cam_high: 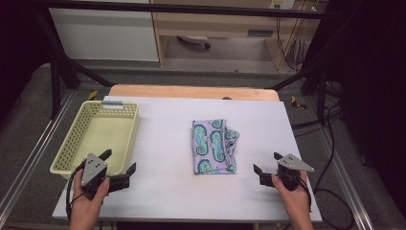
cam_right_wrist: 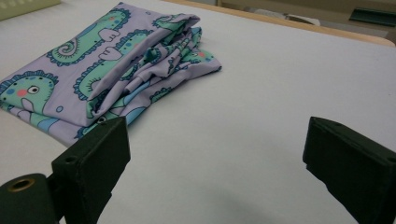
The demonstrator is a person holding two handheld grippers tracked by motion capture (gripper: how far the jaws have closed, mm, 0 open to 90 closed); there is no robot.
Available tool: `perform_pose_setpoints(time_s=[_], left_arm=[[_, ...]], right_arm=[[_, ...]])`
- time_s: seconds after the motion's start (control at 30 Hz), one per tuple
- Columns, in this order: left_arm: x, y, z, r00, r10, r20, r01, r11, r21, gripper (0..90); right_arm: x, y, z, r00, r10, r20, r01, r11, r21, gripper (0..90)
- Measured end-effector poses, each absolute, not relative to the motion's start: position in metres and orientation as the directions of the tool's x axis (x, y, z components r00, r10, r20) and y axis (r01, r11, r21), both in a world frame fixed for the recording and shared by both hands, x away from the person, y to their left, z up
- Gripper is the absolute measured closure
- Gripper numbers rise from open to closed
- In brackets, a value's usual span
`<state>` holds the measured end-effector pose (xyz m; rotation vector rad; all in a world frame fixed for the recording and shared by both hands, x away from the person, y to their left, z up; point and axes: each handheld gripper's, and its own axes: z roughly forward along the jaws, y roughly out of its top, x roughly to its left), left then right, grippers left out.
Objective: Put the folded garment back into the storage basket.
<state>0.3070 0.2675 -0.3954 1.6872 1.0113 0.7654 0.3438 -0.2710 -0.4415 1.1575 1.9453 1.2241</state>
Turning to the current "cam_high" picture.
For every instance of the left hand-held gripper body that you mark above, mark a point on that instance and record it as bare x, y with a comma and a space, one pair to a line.
93, 171

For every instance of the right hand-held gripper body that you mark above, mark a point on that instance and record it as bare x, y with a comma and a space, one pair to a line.
292, 164

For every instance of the pale yellow perforated plastic basket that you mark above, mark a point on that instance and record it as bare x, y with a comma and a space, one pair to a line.
102, 134

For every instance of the purple seahorse print cloth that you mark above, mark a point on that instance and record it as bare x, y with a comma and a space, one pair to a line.
212, 147

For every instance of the person's left hand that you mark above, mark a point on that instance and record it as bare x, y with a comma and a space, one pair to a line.
84, 206

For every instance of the person's right hand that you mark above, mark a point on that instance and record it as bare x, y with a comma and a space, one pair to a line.
297, 202

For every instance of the yellow tape piece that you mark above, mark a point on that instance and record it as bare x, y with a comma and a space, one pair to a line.
297, 103
92, 95

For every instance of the black metal stand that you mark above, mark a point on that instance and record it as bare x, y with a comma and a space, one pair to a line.
314, 80
59, 73

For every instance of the white cabinet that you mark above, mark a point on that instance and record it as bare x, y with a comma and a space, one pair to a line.
105, 32

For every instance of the grey chair base with casters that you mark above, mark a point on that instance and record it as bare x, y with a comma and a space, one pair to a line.
195, 39

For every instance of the light wooden desk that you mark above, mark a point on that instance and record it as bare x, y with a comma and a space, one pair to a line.
220, 24

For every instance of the aluminium rail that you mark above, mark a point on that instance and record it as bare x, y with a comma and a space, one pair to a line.
35, 153
346, 179

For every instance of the white wall socket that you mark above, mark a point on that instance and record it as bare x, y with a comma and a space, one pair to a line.
282, 4

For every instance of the black metal frame bar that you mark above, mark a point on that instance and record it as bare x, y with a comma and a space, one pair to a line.
178, 8

